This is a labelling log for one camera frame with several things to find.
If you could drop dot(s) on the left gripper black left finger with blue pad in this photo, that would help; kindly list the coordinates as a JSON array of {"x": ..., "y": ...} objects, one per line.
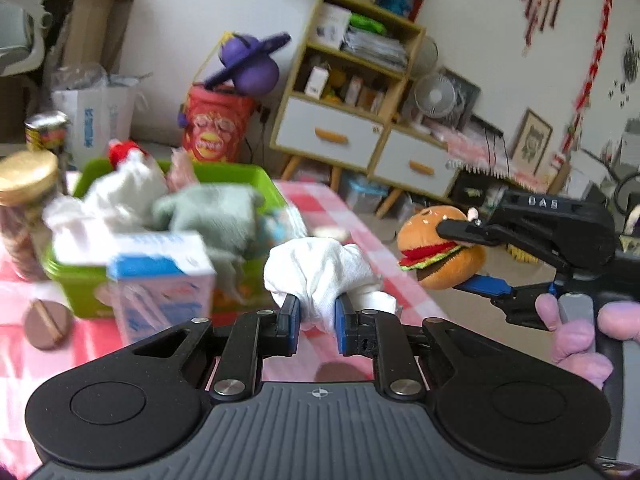
[{"x": 242, "y": 347}]

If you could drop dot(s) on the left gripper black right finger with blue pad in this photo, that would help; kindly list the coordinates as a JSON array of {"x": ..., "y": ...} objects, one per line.
[{"x": 380, "y": 337}]

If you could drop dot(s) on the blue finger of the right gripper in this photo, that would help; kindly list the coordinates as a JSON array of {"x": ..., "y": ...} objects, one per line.
[{"x": 485, "y": 286}]

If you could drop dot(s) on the hamburger plush toy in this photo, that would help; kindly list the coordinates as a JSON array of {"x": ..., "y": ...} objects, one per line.
[{"x": 439, "y": 264}]

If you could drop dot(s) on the white cloth towel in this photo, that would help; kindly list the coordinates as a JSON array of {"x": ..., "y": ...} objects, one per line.
[{"x": 316, "y": 271}]

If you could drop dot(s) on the pink bunny plush toy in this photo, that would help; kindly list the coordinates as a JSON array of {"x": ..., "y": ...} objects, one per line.
[{"x": 181, "y": 172}]

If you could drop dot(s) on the santa gnome plush toy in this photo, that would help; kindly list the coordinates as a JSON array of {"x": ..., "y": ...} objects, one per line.
[{"x": 119, "y": 151}]

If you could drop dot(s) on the pink gloved hand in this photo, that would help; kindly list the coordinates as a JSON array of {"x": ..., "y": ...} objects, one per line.
[{"x": 572, "y": 340}]

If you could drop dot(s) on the framed picture on floor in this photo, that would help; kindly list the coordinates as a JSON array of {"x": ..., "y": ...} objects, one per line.
[{"x": 531, "y": 142}]

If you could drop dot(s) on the blue white carton box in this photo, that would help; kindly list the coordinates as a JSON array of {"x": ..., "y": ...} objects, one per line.
[{"x": 152, "y": 293}]

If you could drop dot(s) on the grey green plush toy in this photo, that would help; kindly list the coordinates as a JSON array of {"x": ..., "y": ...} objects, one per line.
[{"x": 225, "y": 216}]

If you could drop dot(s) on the green plastic tray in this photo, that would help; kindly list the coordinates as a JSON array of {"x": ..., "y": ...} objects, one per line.
[{"x": 85, "y": 287}]

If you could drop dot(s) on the small white desk fan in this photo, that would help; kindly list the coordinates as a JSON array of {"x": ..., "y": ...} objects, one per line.
[{"x": 435, "y": 95}]

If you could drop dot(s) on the red snack bucket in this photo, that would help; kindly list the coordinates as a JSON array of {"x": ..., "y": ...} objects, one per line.
[{"x": 214, "y": 122}]

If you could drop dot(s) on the brown round coaster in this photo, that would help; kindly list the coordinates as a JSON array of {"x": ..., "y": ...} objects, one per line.
[{"x": 47, "y": 324}]

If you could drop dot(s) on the white wooden shelf cabinet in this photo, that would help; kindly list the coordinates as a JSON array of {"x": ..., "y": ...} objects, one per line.
[{"x": 344, "y": 110}]

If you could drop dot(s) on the purple hopper ball toy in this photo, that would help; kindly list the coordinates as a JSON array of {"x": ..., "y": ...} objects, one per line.
[{"x": 247, "y": 63}]

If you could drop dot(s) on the white plastic shopping bag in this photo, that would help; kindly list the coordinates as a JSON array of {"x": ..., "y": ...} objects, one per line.
[{"x": 100, "y": 106}]

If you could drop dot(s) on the gold lid cookie jar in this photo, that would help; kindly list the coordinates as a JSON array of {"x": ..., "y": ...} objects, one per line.
[{"x": 29, "y": 183}]

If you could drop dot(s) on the yellow black drink can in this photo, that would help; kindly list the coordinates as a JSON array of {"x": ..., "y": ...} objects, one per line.
[{"x": 47, "y": 131}]

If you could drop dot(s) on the grey white office chair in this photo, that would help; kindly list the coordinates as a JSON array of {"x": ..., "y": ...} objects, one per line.
[{"x": 23, "y": 23}]

